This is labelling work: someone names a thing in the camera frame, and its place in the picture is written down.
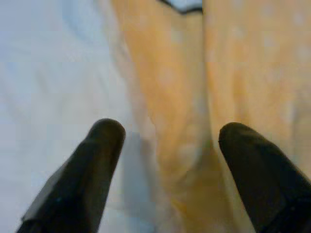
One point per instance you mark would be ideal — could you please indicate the yellow cartoon print blanket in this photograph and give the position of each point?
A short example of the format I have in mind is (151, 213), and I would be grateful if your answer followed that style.
(182, 85)

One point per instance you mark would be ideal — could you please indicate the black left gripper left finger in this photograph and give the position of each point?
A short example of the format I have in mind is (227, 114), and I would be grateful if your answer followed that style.
(77, 189)

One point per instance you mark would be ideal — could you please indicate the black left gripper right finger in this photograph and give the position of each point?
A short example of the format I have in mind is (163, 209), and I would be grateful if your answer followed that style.
(267, 189)

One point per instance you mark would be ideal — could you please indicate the white bed mattress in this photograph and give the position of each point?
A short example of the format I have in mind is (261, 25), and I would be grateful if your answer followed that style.
(48, 72)

